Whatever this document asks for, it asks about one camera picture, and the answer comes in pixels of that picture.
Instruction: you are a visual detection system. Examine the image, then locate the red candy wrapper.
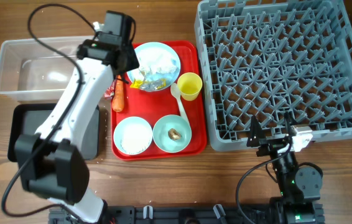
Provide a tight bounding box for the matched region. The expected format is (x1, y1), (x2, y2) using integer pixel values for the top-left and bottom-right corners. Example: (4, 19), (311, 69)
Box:
(104, 80), (116, 100)

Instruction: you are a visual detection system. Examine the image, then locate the grey plastic dishwasher rack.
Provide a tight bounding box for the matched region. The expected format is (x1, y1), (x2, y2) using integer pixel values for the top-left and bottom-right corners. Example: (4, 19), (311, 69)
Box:
(195, 1), (352, 152)

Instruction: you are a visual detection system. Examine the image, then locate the large light blue plate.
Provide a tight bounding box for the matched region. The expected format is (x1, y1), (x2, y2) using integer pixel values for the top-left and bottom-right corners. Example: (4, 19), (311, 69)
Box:
(127, 42), (181, 92)

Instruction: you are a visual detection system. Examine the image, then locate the brown food scrap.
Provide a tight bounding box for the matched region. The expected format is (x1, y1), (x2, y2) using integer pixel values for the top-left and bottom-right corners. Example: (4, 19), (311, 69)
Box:
(168, 128), (182, 141)

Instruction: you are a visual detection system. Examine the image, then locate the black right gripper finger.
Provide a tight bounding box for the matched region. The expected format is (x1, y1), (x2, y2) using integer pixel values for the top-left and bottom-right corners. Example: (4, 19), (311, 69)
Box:
(284, 112), (293, 136)
(246, 116), (265, 147)

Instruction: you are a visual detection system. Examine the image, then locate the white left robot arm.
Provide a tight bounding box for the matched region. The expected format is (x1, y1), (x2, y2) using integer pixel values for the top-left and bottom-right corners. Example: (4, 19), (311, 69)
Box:
(14, 32), (139, 223)

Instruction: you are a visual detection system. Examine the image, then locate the clear plastic waste bin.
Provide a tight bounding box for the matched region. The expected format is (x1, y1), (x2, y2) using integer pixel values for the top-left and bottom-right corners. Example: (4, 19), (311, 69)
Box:
(0, 39), (78, 102)

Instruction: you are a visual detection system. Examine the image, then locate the white tissue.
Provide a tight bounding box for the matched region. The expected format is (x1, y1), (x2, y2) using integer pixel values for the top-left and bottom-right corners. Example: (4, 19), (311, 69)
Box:
(137, 47), (177, 75)

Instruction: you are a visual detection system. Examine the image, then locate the red plastic tray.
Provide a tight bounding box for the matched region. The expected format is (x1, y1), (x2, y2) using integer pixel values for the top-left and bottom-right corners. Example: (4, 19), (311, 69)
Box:
(111, 40), (207, 161)

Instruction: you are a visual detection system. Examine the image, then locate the white plastic spoon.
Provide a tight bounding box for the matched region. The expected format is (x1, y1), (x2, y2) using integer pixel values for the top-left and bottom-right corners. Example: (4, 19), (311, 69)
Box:
(170, 83), (189, 123)

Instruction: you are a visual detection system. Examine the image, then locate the light green bowl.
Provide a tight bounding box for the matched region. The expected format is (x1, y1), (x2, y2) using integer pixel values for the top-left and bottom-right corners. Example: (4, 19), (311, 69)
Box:
(153, 114), (192, 153)

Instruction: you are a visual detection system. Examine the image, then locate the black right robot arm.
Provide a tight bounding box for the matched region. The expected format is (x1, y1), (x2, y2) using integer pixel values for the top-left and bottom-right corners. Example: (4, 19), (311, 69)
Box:
(247, 113), (325, 224)

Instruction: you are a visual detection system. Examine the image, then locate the orange carrot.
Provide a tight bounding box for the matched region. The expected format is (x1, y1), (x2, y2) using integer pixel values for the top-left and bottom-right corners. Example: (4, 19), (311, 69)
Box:
(112, 75), (124, 112)

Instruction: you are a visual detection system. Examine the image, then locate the light blue rice bowl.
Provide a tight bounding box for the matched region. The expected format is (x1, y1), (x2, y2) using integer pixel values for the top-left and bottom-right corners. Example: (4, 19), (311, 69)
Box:
(113, 116), (153, 156)

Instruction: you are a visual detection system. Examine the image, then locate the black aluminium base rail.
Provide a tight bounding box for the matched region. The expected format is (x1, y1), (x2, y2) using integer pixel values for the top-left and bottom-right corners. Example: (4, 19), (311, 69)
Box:
(47, 203), (325, 224)

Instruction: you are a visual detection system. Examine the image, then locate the yellow plastic cup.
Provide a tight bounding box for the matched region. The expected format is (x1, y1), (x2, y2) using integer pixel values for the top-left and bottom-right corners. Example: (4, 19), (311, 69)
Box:
(177, 72), (203, 101)

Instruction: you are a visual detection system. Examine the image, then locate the yellow silver foil wrapper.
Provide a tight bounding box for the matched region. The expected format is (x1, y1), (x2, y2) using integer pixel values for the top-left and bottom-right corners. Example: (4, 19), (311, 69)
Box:
(130, 78), (167, 92)

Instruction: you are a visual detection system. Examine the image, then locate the black waste tray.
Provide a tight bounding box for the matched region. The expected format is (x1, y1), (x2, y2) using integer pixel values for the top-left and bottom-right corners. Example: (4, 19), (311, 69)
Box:
(7, 103), (100, 162)

